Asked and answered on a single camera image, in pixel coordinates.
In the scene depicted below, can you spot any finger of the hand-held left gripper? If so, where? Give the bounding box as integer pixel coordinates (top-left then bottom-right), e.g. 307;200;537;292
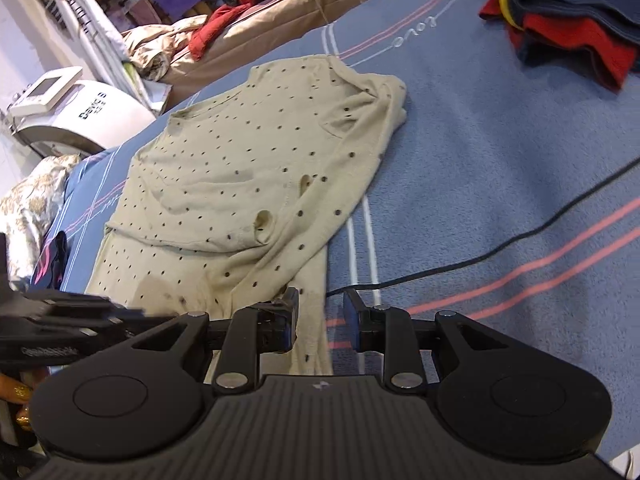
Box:
42;295;177;334

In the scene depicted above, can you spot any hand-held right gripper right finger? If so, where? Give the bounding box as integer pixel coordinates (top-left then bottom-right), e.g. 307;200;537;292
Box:
342;288;512;393

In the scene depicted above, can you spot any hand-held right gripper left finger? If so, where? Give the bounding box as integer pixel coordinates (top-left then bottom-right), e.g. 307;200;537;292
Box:
127;287;301;393

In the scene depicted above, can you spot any beige polka dot garment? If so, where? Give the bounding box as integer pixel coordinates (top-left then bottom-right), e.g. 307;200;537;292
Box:
85;55;408;376

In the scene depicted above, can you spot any red and navy clothes pile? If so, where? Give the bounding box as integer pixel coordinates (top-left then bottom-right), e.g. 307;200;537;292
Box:
467;0;640;92

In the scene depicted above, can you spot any navy garment with pink print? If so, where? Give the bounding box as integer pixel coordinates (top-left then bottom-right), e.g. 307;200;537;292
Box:
30;231;69;292

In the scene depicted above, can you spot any floral beige quilt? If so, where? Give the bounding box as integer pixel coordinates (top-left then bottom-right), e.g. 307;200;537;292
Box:
0;154;81;291

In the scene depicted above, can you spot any white beauty machine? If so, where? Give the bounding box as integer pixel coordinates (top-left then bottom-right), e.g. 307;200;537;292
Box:
5;66;157;158

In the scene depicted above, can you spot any blue striped bed sheet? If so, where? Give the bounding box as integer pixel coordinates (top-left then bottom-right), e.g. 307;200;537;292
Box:
42;0;640;466

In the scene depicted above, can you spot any beige crumpled cloth pile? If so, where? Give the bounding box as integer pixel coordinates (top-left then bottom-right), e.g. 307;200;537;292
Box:
120;14;208;81

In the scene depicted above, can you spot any massage bed with brown cover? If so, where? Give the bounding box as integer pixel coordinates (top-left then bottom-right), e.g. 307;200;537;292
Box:
160;0;431;88

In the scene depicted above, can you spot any red quilted jacket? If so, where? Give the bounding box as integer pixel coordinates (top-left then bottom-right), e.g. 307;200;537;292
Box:
187;4;251;60

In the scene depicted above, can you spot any golden brown frame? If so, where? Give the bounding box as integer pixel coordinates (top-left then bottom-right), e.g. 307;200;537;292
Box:
0;370;36;423

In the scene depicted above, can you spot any black cable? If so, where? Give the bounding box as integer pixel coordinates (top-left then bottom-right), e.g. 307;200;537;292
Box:
325;157;640;298

